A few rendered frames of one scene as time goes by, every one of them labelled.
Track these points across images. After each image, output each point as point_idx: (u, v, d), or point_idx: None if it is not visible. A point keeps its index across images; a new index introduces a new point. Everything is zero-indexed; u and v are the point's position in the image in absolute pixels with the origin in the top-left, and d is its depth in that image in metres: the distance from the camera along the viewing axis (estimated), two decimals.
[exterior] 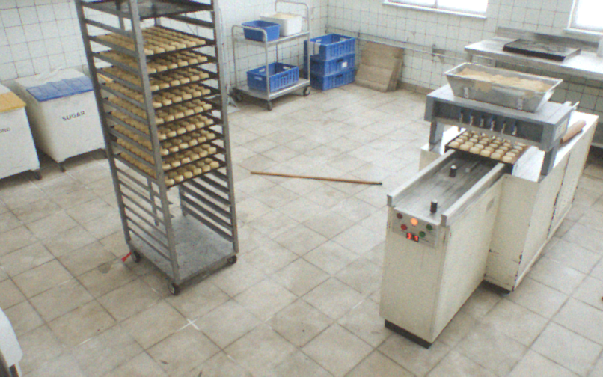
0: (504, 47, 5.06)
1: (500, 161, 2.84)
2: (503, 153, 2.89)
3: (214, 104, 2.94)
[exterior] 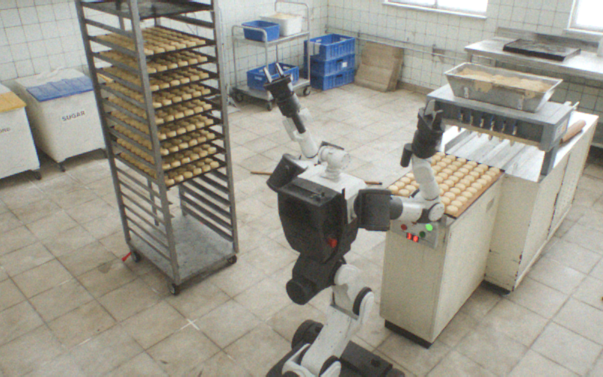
0: (504, 47, 5.06)
1: (444, 212, 2.36)
2: (449, 202, 2.42)
3: (214, 104, 2.94)
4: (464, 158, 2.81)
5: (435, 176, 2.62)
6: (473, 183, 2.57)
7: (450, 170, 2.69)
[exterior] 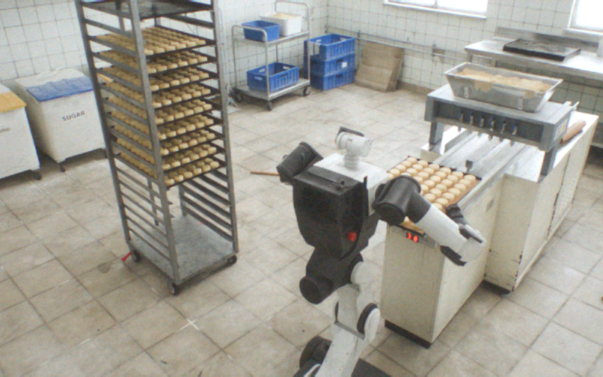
0: (504, 47, 5.06)
1: (409, 227, 2.08)
2: None
3: (214, 104, 2.94)
4: (437, 164, 2.53)
5: None
6: (444, 193, 2.28)
7: (420, 178, 2.41)
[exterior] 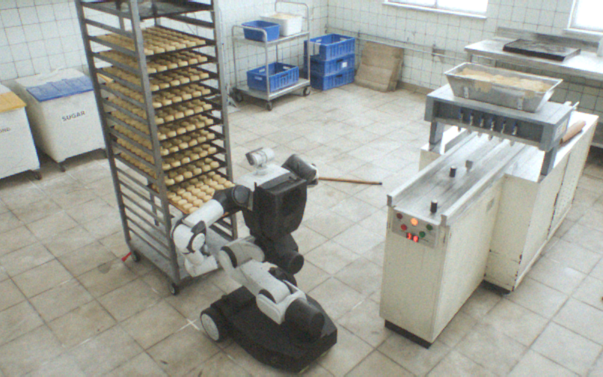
0: (504, 47, 5.06)
1: None
2: None
3: (214, 104, 2.94)
4: None
5: (198, 194, 2.92)
6: (218, 180, 3.06)
7: (190, 185, 3.00)
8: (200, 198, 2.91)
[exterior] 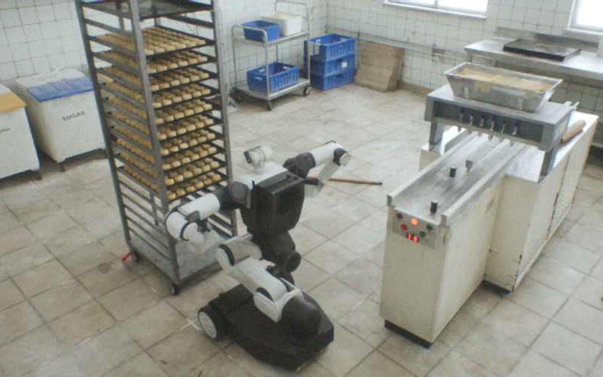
0: (504, 47, 5.06)
1: (214, 181, 3.09)
2: (205, 176, 3.12)
3: (214, 104, 2.94)
4: None
5: None
6: None
7: None
8: None
